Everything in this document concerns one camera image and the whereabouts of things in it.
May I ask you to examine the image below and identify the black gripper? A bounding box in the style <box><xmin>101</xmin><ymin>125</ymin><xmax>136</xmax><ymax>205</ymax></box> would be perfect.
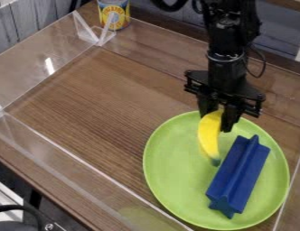
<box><xmin>183</xmin><ymin>57</ymin><xmax>266</xmax><ymax>133</ymax></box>

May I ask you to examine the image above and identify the yellow toy banana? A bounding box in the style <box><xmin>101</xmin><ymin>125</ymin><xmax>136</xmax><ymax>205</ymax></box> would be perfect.
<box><xmin>196</xmin><ymin>110</ymin><xmax>222</xmax><ymax>167</ymax></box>

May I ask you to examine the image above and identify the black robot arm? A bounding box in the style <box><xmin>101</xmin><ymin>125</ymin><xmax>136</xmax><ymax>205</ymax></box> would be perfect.
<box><xmin>151</xmin><ymin>0</ymin><xmax>266</xmax><ymax>133</ymax></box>

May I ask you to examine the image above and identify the green round plate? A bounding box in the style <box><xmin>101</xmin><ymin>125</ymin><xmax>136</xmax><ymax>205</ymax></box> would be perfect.
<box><xmin>143</xmin><ymin>111</ymin><xmax>290</xmax><ymax>231</ymax></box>

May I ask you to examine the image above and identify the blue star-shaped block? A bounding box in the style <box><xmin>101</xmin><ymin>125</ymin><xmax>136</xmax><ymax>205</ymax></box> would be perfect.
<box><xmin>205</xmin><ymin>134</ymin><xmax>270</xmax><ymax>218</ymax></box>

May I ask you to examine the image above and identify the yellow blue tin can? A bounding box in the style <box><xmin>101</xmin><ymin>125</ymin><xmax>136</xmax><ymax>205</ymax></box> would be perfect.
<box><xmin>96</xmin><ymin>0</ymin><xmax>131</xmax><ymax>31</ymax></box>

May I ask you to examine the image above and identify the clear acrylic tray wall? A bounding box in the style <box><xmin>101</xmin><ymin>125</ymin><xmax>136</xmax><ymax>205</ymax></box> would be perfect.
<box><xmin>0</xmin><ymin>8</ymin><xmax>300</xmax><ymax>231</ymax></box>

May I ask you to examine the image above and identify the black cable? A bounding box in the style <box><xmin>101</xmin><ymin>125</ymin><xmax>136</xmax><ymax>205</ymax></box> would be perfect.
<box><xmin>0</xmin><ymin>204</ymin><xmax>45</xmax><ymax>231</ymax></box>

